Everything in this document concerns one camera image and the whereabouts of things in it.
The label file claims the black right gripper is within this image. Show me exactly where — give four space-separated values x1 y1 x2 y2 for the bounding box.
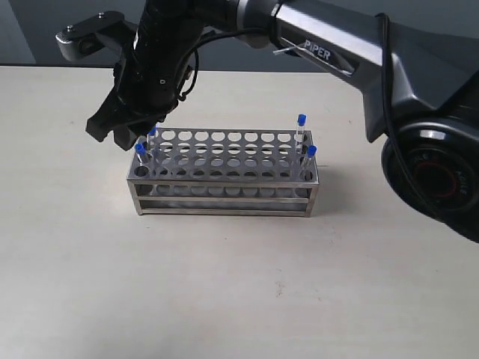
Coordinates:
85 1 204 150

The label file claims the blue-capped tube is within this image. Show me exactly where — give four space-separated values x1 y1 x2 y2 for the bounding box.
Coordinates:
300 145 317 181
294 114 307 154
147 126 161 164
134 143 151 166

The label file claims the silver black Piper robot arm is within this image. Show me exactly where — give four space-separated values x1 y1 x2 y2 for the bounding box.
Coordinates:
86 1 478 242

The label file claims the stainless steel test tube rack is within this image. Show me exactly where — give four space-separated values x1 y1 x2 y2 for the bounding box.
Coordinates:
126 128 320 217

